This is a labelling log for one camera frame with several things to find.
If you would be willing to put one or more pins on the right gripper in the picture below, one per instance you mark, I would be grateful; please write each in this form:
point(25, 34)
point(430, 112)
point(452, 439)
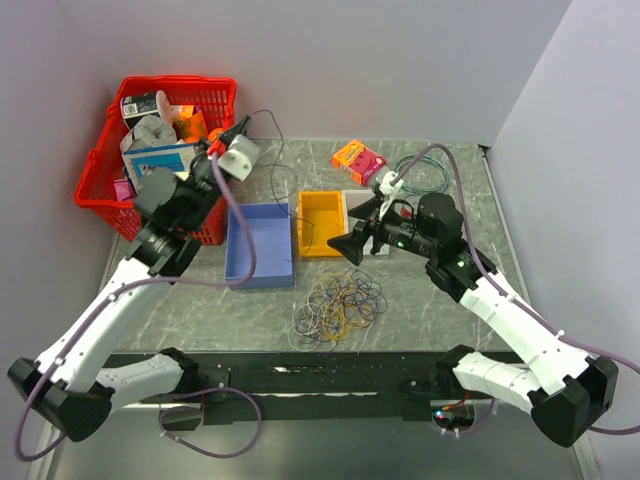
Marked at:
point(351, 245)

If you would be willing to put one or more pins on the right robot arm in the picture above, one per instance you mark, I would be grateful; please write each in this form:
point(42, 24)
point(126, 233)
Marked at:
point(564, 389)

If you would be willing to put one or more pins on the white plastic bin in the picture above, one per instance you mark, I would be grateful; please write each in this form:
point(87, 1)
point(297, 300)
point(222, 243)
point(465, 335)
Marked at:
point(351, 199)

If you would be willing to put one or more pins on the blue white box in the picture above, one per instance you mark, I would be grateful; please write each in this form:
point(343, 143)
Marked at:
point(176, 158)

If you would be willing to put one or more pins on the magenta packet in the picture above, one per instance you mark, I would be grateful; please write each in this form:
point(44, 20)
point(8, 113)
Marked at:
point(124, 190)

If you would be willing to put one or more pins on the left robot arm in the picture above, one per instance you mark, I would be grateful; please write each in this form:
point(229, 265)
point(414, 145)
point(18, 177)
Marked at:
point(68, 384)

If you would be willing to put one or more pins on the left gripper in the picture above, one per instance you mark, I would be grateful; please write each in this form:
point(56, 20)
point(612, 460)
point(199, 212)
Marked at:
point(236, 129)

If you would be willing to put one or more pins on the blue open box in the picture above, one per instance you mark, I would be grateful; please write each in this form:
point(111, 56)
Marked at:
point(269, 226)

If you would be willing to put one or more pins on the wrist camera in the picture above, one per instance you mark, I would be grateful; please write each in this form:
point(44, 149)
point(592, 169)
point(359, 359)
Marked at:
point(240, 157)
point(386, 184)

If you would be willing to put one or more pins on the orange pink snack box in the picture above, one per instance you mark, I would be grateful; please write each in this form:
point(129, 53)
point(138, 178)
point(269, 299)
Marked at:
point(361, 163)

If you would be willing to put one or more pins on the red plastic basket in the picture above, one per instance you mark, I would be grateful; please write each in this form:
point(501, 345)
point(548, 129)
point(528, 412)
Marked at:
point(107, 163)

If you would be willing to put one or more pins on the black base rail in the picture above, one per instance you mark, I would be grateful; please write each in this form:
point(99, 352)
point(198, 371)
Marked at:
point(244, 385)

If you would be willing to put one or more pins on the orange snack packet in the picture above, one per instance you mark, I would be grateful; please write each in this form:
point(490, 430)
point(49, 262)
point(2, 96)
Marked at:
point(191, 128)

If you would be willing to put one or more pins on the yellow plastic bin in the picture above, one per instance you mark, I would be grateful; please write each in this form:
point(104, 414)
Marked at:
point(320, 217)

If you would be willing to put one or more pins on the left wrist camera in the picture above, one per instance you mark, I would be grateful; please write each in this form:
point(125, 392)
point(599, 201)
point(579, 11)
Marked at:
point(240, 157)

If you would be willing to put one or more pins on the black white box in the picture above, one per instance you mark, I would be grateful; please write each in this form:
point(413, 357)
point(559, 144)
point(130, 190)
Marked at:
point(140, 107)

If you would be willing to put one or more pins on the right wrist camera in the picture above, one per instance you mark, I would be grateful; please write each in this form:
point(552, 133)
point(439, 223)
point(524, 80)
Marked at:
point(386, 184)

